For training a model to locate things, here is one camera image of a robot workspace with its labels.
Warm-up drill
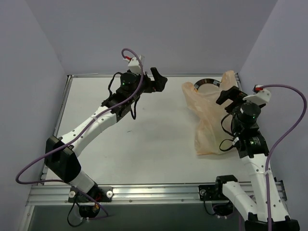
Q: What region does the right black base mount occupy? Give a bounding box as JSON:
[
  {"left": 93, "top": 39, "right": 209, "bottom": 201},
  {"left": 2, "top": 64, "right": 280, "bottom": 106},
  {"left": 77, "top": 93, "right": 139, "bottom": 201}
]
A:
[{"left": 198, "top": 184, "right": 235, "bottom": 219}]

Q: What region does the translucent orange plastic bag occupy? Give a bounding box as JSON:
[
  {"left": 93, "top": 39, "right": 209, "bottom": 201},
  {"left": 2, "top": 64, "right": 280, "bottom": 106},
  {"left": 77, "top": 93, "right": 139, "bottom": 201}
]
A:
[{"left": 181, "top": 70, "right": 237, "bottom": 155}]

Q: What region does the dark rimmed ceramic plate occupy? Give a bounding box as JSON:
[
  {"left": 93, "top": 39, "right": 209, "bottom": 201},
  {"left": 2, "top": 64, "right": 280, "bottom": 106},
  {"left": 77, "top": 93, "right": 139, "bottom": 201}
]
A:
[{"left": 194, "top": 78, "right": 220, "bottom": 90}]

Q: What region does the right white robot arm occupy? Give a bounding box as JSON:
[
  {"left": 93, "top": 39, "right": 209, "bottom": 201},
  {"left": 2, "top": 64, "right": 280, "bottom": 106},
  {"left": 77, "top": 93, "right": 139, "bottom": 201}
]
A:
[{"left": 214, "top": 86, "right": 300, "bottom": 231}]

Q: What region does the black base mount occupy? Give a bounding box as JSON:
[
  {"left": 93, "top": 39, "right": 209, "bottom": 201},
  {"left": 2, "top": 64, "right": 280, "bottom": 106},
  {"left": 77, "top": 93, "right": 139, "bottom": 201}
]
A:
[
  {"left": 67, "top": 185, "right": 114, "bottom": 220},
  {"left": 198, "top": 184, "right": 235, "bottom": 219}
]

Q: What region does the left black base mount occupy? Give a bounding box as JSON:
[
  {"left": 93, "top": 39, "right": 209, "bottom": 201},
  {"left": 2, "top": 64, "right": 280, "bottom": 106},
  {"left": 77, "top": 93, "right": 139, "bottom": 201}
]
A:
[{"left": 67, "top": 185, "right": 114, "bottom": 220}]

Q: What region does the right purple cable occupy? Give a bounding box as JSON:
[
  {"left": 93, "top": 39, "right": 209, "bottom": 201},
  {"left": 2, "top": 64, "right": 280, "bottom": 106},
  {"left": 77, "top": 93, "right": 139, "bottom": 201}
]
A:
[{"left": 255, "top": 84, "right": 308, "bottom": 231}]

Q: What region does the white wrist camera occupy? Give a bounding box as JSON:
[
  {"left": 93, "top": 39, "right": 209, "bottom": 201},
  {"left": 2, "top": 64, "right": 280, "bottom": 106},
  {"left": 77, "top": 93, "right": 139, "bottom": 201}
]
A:
[
  {"left": 243, "top": 85, "right": 271, "bottom": 106},
  {"left": 124, "top": 56, "right": 141, "bottom": 74}
]

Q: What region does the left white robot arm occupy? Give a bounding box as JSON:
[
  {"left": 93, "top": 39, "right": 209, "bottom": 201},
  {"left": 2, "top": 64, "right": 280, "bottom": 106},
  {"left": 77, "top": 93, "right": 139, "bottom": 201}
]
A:
[{"left": 44, "top": 67, "right": 167, "bottom": 202}]

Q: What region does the aluminium front rail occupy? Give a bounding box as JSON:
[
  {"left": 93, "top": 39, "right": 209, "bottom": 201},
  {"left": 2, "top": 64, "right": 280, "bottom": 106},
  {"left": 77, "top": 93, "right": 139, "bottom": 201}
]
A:
[{"left": 26, "top": 180, "right": 288, "bottom": 206}]

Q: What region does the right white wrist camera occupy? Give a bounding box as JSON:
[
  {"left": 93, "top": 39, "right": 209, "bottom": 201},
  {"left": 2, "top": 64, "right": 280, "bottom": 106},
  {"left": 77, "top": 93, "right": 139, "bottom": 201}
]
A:
[{"left": 243, "top": 85, "right": 271, "bottom": 106}]

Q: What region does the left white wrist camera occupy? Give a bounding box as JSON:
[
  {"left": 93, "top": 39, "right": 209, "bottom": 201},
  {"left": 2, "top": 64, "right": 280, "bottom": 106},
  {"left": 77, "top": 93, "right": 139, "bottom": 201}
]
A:
[{"left": 124, "top": 56, "right": 141, "bottom": 74}]

